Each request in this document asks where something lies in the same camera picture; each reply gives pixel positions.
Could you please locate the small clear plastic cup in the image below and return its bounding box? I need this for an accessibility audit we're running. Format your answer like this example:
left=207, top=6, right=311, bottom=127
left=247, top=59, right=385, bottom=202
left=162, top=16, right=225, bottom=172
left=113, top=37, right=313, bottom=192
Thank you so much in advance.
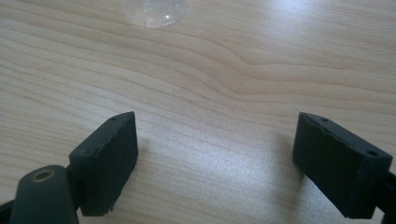
left=122, top=0, right=189, bottom=30

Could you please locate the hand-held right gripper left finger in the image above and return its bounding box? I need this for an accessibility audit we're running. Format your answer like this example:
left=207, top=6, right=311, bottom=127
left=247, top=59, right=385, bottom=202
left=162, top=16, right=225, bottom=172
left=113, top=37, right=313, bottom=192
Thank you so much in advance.
left=68, top=111, right=139, bottom=217

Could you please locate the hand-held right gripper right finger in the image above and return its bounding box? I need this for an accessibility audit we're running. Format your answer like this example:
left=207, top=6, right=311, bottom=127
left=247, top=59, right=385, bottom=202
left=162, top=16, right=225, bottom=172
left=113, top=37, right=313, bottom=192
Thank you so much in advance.
left=291, top=111, right=394, bottom=219

